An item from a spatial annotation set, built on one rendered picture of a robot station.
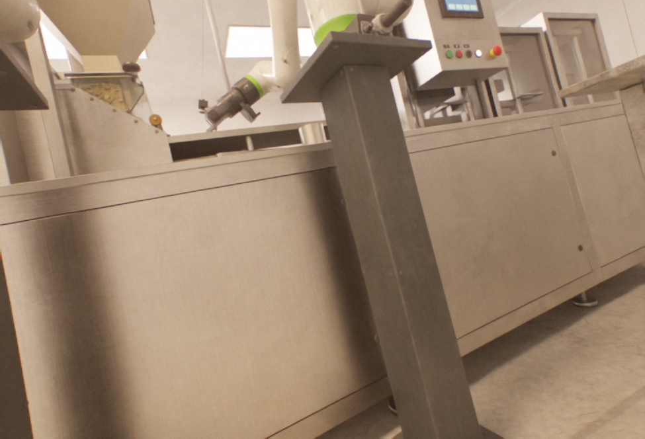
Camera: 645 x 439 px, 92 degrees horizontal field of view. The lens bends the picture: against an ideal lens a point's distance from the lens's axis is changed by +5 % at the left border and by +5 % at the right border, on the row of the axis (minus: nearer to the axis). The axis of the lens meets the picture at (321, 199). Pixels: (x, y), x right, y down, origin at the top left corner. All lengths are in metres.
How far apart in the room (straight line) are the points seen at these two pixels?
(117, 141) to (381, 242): 0.79
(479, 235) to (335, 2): 0.81
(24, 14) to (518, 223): 1.38
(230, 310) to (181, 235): 0.20
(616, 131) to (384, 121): 1.38
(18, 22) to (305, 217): 0.65
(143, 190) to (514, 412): 1.05
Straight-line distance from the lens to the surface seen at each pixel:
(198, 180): 0.76
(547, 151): 1.48
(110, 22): 1.24
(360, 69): 0.71
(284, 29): 1.10
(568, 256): 1.49
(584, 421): 1.08
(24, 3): 0.82
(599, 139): 1.79
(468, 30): 1.39
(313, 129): 0.97
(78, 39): 1.25
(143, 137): 1.06
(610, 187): 1.78
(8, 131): 1.08
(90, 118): 1.10
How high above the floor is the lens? 0.61
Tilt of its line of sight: 2 degrees up
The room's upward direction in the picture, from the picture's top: 13 degrees counter-clockwise
